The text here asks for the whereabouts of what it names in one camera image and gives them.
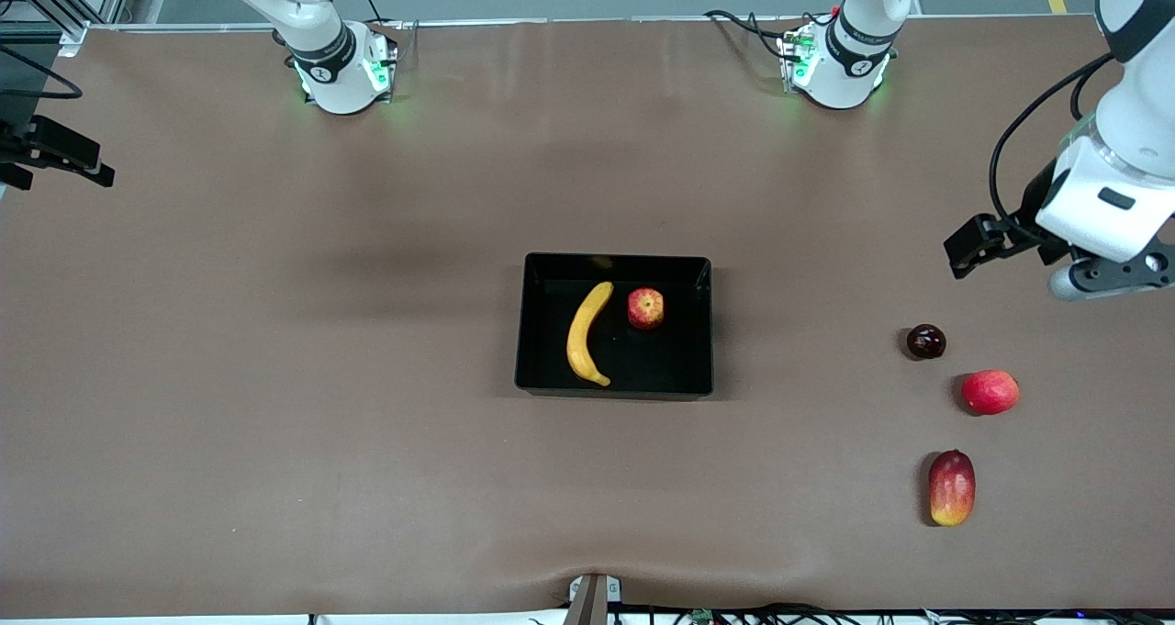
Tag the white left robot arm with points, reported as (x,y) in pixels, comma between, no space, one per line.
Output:
(1143,102)

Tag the red pomegranate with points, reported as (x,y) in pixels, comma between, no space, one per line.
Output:
(990,392)

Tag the brown post with brackets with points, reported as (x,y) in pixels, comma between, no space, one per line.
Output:
(592,602)

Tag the table cover sheet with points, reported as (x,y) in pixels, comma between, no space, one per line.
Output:
(367,441)

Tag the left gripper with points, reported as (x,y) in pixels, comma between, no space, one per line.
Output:
(1039,205)

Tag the red yellow mango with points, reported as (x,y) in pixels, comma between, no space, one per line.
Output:
(952,487)

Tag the metal table edge rail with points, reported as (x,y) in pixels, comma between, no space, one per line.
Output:
(551,21)

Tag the black plastic box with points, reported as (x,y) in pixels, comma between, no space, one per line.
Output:
(661,359)

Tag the yellow banana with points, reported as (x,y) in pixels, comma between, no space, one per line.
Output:
(583,336)

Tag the red yellow apple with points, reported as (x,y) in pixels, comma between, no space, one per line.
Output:
(645,309)

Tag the dark purple plum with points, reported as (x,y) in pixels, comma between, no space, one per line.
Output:
(925,342)

